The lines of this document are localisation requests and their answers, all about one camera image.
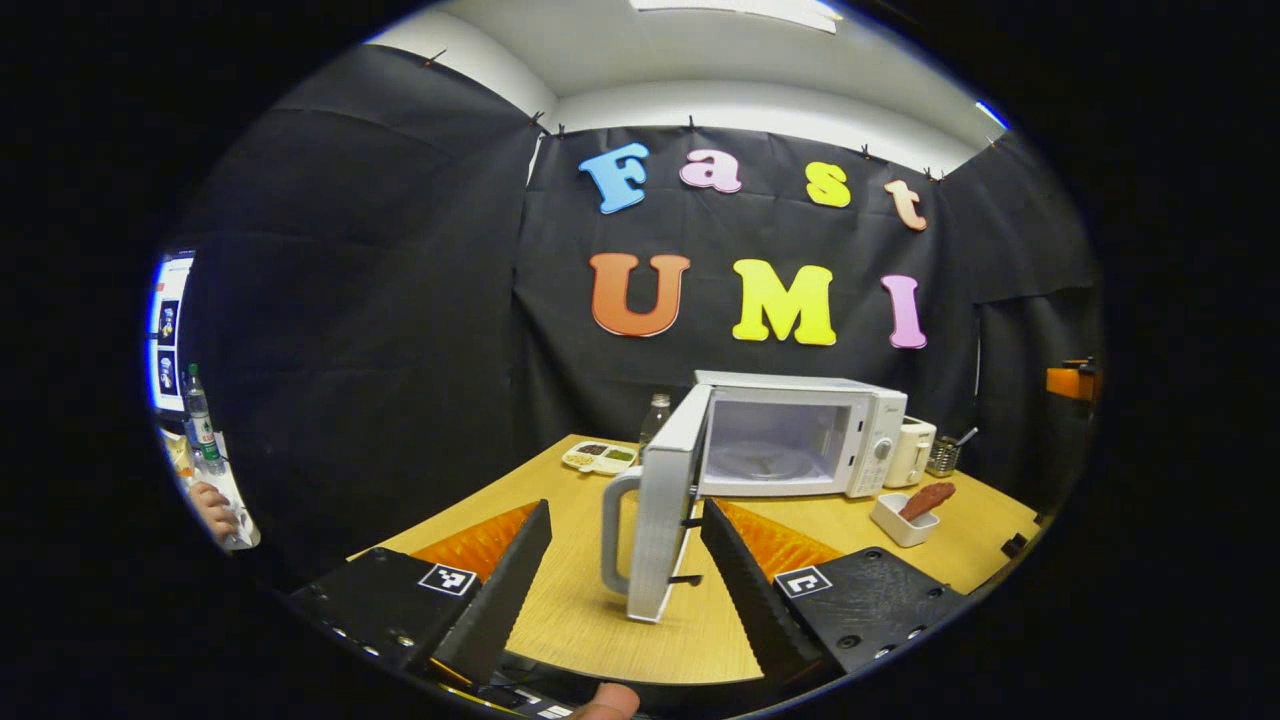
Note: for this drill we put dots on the white divided tray of beans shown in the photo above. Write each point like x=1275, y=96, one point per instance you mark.
x=600, y=458

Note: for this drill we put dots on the brown sausage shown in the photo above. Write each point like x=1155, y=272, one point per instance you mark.
x=928, y=498

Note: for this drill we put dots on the black backdrop cloth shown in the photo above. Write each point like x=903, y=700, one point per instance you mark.
x=400, y=300

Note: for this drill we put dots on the white side desk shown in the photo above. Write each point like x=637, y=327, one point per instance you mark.
x=235, y=500

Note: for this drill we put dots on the clear plastic water bottle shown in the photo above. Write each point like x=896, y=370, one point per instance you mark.
x=655, y=420
x=200, y=420

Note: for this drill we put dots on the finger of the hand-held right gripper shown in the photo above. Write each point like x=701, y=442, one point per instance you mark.
x=1068, y=382

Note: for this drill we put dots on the white toaster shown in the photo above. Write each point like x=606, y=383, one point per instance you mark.
x=912, y=450

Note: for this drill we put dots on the computer monitor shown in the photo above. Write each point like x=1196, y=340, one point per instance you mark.
x=168, y=330

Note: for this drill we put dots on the long ceiling light panel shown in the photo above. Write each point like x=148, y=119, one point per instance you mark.
x=740, y=12

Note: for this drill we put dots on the glass turntable plate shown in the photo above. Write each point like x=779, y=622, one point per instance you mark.
x=760, y=462

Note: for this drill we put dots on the small black object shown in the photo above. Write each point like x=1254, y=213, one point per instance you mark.
x=1016, y=546

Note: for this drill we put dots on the white microwave oven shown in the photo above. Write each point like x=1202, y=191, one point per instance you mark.
x=665, y=520

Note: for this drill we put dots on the white rectangular dish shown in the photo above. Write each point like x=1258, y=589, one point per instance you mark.
x=895, y=525

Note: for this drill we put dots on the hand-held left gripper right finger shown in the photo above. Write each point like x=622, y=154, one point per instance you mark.
x=745, y=590

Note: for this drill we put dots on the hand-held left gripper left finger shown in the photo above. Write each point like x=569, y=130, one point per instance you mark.
x=505, y=590

